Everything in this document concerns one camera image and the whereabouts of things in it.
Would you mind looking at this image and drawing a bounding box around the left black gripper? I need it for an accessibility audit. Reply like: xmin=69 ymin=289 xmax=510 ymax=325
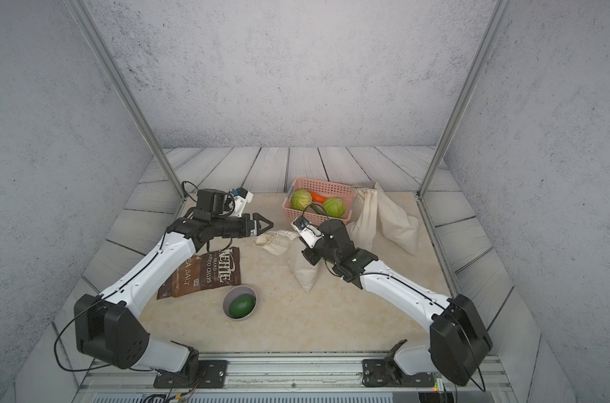
xmin=210 ymin=212 xmax=274 ymax=238

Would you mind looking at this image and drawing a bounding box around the beige cloth bag front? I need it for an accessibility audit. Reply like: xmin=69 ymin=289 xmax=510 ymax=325
xmin=254 ymin=230 xmax=319 ymax=293

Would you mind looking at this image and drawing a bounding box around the beige cloth bag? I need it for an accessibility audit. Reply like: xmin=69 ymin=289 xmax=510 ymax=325
xmin=347 ymin=187 xmax=378 ymax=251
xmin=374 ymin=182 xmax=419 ymax=256
xmin=254 ymin=230 xmax=319 ymax=293

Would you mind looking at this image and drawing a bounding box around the brown kettle chips bag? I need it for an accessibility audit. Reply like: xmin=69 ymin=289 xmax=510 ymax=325
xmin=156 ymin=247 xmax=241 ymax=300

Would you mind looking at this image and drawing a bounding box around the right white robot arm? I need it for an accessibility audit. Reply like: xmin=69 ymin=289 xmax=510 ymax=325
xmin=291 ymin=216 xmax=493 ymax=386

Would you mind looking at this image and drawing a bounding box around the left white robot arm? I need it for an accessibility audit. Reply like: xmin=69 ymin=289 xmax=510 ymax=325
xmin=73 ymin=188 xmax=273 ymax=373

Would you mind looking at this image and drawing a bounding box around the beige cloth bag back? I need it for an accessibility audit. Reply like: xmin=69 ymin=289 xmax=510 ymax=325
xmin=374 ymin=182 xmax=419 ymax=256

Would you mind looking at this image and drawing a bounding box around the green cucumber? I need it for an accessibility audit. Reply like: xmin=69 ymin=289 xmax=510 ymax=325
xmin=308 ymin=203 xmax=327 ymax=216

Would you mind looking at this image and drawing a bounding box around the right green cabbage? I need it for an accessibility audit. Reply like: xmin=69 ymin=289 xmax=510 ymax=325
xmin=323 ymin=197 xmax=346 ymax=218

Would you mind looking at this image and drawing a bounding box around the green cabbage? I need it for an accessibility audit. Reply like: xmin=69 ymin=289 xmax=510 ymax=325
xmin=323 ymin=197 xmax=346 ymax=218
xmin=291 ymin=189 xmax=313 ymax=211

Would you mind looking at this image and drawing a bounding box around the pink plastic basket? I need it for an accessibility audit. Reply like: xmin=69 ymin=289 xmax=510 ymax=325
xmin=282 ymin=176 xmax=356 ymax=225

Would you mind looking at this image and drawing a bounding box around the left green cabbage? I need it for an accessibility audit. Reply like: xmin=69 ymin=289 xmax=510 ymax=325
xmin=291 ymin=189 xmax=313 ymax=211

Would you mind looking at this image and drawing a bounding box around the orange carrot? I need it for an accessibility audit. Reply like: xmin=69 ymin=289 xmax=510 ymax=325
xmin=310 ymin=191 xmax=328 ymax=205

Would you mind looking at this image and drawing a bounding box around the grey bowl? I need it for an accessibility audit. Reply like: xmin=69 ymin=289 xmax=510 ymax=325
xmin=223 ymin=285 xmax=257 ymax=321

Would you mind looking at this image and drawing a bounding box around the green avocado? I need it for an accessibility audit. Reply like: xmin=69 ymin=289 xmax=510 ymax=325
xmin=228 ymin=294 xmax=256 ymax=319

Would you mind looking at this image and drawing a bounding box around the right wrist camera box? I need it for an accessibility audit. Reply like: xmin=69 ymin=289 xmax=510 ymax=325
xmin=291 ymin=215 xmax=324 ymax=249

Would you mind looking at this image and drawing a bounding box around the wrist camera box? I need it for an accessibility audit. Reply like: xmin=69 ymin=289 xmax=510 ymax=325
xmin=230 ymin=187 xmax=254 ymax=218
xmin=291 ymin=215 xmax=324 ymax=249

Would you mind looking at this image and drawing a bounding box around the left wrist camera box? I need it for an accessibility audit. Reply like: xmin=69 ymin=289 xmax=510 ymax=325
xmin=230 ymin=187 xmax=254 ymax=218

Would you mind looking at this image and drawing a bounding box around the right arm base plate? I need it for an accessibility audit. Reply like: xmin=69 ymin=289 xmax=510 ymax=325
xmin=361 ymin=339 xmax=436 ymax=388

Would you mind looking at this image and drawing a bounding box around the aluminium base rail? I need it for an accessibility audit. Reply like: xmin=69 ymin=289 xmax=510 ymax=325
xmin=73 ymin=352 xmax=517 ymax=402

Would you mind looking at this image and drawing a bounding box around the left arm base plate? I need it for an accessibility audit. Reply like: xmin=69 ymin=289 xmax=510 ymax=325
xmin=153 ymin=359 xmax=229 ymax=389

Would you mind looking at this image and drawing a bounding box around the left aluminium frame post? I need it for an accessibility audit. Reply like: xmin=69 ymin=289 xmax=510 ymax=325
xmin=65 ymin=0 xmax=184 ymax=198

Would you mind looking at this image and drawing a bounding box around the aluminium frame post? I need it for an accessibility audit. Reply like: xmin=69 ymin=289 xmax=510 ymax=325
xmin=65 ymin=0 xmax=184 ymax=198
xmin=416 ymin=0 xmax=512 ymax=198

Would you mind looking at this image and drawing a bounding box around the right aluminium frame post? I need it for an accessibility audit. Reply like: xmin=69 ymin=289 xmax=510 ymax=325
xmin=416 ymin=0 xmax=512 ymax=198

